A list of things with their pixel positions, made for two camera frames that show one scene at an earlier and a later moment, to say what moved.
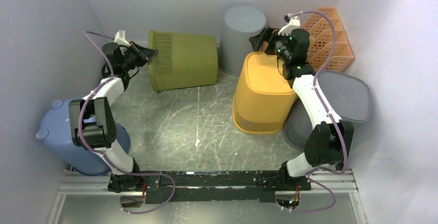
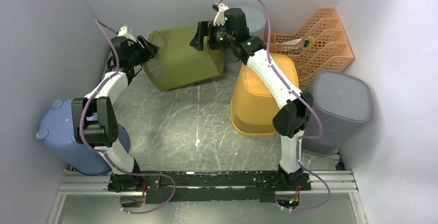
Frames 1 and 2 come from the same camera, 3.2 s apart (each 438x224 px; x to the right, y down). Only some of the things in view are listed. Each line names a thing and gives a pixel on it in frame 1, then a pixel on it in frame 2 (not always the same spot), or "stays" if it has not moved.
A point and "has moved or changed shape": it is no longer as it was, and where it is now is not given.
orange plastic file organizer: (321, 41) stays
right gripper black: (257, 41) → (205, 28)
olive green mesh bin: (184, 60) has moved or changed shape
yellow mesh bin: (263, 99) stays
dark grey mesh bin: (349, 97) stays
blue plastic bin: (55, 131) stays
